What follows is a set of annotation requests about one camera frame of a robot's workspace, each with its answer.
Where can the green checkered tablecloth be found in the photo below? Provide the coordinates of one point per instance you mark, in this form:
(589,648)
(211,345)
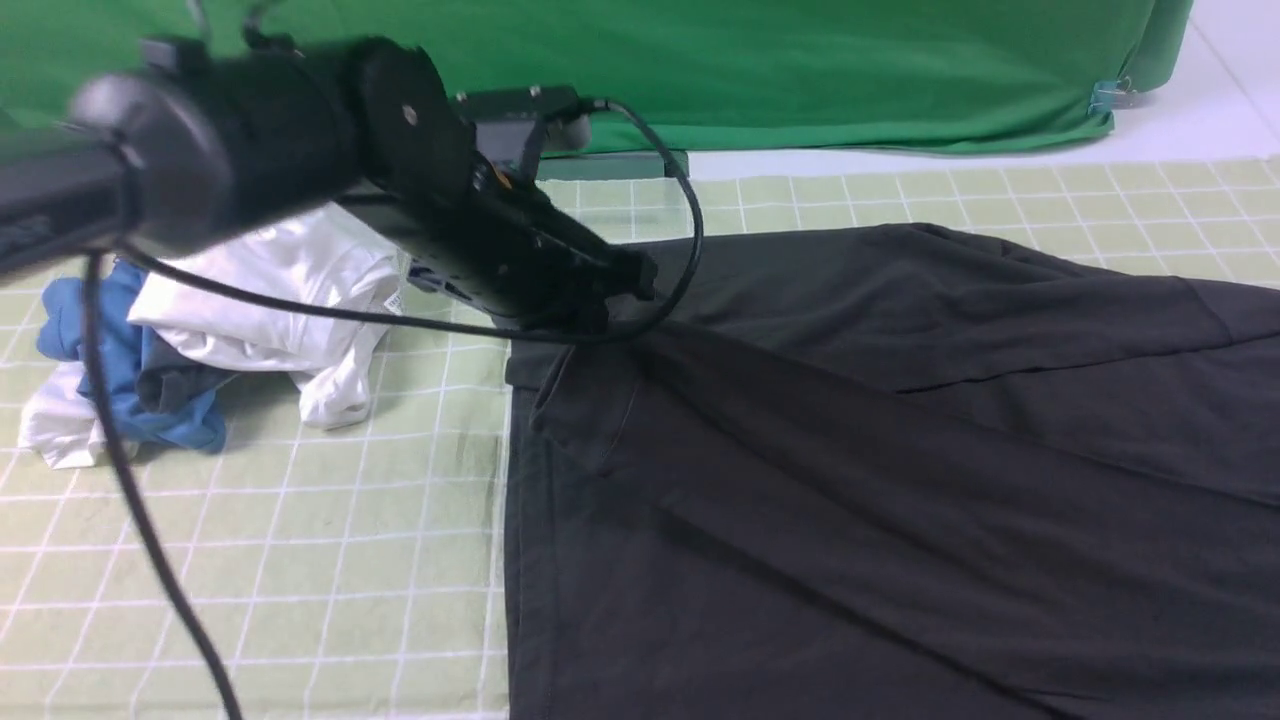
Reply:
(355,574)

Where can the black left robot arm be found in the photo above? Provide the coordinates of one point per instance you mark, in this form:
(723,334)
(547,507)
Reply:
(188,151)

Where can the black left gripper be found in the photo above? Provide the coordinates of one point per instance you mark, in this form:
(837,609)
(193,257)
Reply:
(502,246)

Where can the blue binder clip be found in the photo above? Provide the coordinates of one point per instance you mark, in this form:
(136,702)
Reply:
(1109,96)

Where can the dark gray long-sleeve shirt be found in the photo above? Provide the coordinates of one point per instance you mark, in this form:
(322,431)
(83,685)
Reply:
(902,472)

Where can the white crumpled shirt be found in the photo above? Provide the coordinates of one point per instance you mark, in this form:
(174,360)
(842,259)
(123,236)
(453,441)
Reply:
(325,258)

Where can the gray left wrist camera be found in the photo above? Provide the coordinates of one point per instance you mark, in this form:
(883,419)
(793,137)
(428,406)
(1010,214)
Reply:
(516,127)

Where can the blue crumpled shirt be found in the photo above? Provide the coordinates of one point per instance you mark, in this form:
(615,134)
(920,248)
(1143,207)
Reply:
(60,421)

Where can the dark gray crumpled garment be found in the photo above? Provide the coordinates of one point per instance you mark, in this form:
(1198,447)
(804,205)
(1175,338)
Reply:
(169,381)

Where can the green backdrop cloth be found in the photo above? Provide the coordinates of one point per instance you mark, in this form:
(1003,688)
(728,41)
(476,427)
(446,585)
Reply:
(947,77)

